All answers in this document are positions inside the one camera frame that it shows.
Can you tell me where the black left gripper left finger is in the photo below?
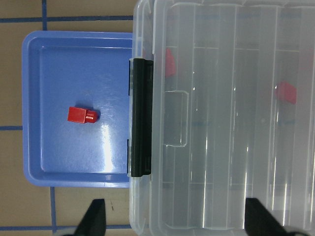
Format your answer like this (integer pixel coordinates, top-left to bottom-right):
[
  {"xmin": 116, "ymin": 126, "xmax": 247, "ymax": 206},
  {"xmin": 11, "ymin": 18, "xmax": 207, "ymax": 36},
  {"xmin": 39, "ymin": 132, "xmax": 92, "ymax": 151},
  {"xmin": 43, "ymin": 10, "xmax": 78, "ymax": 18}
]
[{"xmin": 73, "ymin": 199, "xmax": 106, "ymax": 236}]

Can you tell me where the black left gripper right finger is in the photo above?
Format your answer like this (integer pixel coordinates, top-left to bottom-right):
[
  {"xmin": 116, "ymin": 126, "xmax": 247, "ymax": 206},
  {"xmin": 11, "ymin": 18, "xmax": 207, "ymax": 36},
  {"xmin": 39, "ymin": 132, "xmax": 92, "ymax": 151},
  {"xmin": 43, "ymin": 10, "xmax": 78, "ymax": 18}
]
[{"xmin": 245, "ymin": 198, "xmax": 290, "ymax": 236}]

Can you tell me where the clear plastic box lid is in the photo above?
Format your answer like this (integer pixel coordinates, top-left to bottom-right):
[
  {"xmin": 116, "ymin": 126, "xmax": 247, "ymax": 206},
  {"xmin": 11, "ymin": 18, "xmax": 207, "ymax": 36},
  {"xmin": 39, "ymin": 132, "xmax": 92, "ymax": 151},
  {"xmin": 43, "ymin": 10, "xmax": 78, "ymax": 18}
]
[{"xmin": 149, "ymin": 0, "xmax": 315, "ymax": 236}]

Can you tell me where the clear plastic storage box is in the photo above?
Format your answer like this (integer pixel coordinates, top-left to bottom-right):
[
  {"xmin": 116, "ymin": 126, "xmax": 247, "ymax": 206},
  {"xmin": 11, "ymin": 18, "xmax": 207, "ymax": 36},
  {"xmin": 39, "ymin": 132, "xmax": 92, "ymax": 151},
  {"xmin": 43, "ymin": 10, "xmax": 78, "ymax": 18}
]
[{"xmin": 127, "ymin": 0, "xmax": 154, "ymax": 236}]

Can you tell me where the red block under lid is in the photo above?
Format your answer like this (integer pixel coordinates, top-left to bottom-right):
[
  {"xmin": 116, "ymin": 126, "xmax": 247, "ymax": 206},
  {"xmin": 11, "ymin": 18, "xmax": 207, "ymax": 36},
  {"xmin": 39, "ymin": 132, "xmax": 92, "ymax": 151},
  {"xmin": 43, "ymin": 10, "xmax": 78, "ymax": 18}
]
[{"xmin": 275, "ymin": 81, "xmax": 297, "ymax": 104}]

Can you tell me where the blue plastic tray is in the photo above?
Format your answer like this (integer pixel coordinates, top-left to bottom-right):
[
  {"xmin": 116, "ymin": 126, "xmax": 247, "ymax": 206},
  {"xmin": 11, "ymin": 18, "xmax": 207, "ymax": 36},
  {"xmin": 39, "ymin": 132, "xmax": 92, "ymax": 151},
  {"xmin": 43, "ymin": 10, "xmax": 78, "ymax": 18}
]
[{"xmin": 22, "ymin": 31, "xmax": 132, "ymax": 188}]

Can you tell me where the black box latch handle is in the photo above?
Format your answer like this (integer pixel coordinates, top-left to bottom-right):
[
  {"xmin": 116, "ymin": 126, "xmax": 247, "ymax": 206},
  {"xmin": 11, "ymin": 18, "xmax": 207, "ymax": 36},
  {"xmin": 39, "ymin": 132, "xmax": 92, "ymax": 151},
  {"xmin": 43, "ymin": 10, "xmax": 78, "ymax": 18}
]
[{"xmin": 128, "ymin": 58, "xmax": 154, "ymax": 177}]

